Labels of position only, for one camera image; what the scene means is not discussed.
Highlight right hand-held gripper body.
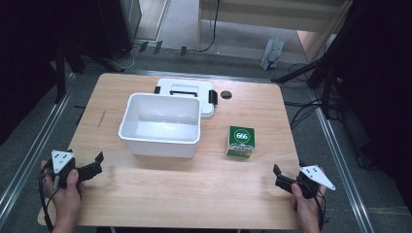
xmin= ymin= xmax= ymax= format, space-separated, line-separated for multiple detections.
xmin=274 ymin=160 xmax=337 ymax=200

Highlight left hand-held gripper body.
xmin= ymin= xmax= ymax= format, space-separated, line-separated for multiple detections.
xmin=48 ymin=149 xmax=103 ymax=190

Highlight green and white box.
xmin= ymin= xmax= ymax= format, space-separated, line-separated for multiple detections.
xmin=225 ymin=125 xmax=257 ymax=159

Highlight white plastic storage bin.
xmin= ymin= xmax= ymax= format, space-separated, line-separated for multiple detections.
xmin=118 ymin=92 xmax=202 ymax=159

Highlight person's right hand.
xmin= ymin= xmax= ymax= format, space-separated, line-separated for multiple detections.
xmin=289 ymin=182 xmax=328 ymax=227

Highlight person's left hand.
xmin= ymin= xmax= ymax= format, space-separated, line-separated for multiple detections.
xmin=40 ymin=159 xmax=85 ymax=224

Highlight black tripod stand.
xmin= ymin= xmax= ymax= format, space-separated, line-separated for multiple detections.
xmin=52 ymin=38 xmax=126 ymax=105

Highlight black metal stand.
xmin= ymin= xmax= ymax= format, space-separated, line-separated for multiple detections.
xmin=271 ymin=0 xmax=367 ymax=120

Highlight white and blue bag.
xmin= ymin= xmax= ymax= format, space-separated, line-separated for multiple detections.
xmin=259 ymin=29 xmax=287 ymax=72

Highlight white bin lid black latches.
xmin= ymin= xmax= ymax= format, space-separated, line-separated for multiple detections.
xmin=154 ymin=78 xmax=219 ymax=119

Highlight dark cabinet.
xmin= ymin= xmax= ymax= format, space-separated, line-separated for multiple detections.
xmin=95 ymin=0 xmax=144 ymax=61

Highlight light wooden shelf unit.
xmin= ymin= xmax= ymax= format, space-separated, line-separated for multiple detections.
xmin=195 ymin=0 xmax=354 ymax=64

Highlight metal floor rail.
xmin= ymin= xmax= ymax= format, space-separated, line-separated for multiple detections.
xmin=307 ymin=86 xmax=376 ymax=233
xmin=124 ymin=69 xmax=314 ymax=85
xmin=0 ymin=72 xmax=77 ymax=226

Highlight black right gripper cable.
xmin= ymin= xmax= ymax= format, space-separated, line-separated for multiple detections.
xmin=313 ymin=188 xmax=328 ymax=233

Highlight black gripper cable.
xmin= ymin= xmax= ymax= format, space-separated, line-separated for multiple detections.
xmin=313 ymin=188 xmax=328 ymax=233
xmin=38 ymin=163 xmax=61 ymax=233

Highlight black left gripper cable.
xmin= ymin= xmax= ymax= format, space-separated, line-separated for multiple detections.
xmin=38 ymin=163 xmax=61 ymax=233

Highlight black floor cables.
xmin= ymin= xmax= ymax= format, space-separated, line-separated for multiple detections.
xmin=283 ymin=61 xmax=344 ymax=131

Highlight white floor cable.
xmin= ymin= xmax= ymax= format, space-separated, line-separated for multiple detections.
xmin=120 ymin=44 xmax=137 ymax=71

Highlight black hanging cable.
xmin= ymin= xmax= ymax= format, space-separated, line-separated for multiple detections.
xmin=196 ymin=0 xmax=222 ymax=53

